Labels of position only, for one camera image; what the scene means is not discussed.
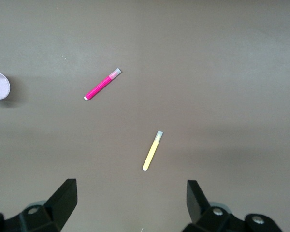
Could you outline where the yellow marker pen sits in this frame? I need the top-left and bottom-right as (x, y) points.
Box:
(142, 130), (164, 172)

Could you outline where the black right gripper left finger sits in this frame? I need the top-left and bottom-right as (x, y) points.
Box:
(0, 178), (77, 232)

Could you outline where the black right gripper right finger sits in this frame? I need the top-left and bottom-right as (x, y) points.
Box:
(181, 180), (283, 232)

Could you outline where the pink marker pen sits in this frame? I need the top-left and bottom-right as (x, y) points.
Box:
(84, 68), (122, 101)

